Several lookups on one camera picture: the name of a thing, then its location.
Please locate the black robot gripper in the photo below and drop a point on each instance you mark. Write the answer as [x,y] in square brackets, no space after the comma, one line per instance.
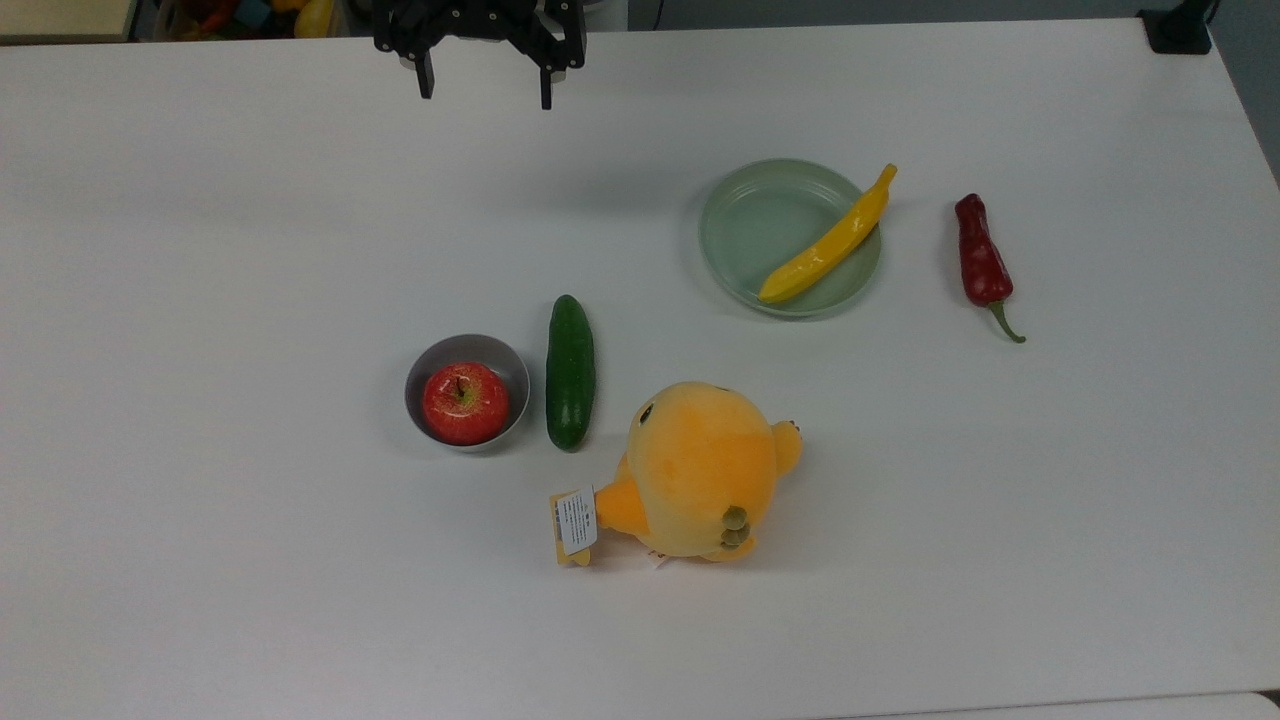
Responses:
[480,22]

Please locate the red chili pepper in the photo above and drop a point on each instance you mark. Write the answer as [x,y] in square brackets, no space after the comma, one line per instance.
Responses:
[981,262]

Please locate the pale green plastic plate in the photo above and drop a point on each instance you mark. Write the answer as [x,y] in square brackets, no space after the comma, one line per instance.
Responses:
[760,230]

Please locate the box of colourful toys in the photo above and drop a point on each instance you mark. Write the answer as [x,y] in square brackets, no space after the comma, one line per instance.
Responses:
[250,15]

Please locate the grey metal bowl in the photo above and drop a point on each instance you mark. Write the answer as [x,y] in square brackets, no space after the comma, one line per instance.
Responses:
[475,348]

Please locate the green toy cucumber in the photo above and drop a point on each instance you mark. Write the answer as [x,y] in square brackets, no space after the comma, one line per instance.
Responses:
[570,375]

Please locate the red toy apple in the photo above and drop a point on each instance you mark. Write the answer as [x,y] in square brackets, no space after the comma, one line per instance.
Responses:
[465,405]

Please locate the yellow toy banana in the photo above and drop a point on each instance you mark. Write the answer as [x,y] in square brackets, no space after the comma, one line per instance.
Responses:
[830,245]

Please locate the wooden board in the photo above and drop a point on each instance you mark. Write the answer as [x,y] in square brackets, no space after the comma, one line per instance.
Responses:
[60,15]

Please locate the orange plush dinosaur toy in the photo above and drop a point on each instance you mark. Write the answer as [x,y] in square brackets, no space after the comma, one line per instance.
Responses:
[695,470]

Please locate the black table clamp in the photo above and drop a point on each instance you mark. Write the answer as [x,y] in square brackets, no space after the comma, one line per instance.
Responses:
[1178,30]

